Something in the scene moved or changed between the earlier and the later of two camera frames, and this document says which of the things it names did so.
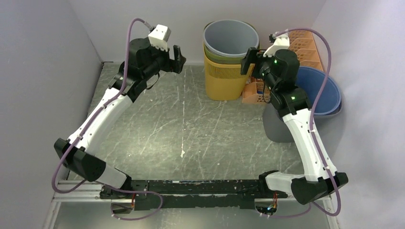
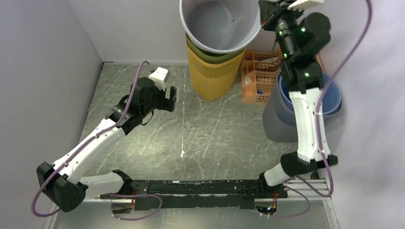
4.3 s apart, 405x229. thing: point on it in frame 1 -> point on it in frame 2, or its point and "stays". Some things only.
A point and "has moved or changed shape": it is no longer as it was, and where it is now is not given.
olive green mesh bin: (211, 58) has moved or changed shape
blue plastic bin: (310, 80) stays
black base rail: (154, 194) stays
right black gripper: (252, 57) -> (271, 12)
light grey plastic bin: (230, 38) has moved or changed shape
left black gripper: (180, 60) -> (166, 104)
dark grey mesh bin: (274, 128) stays
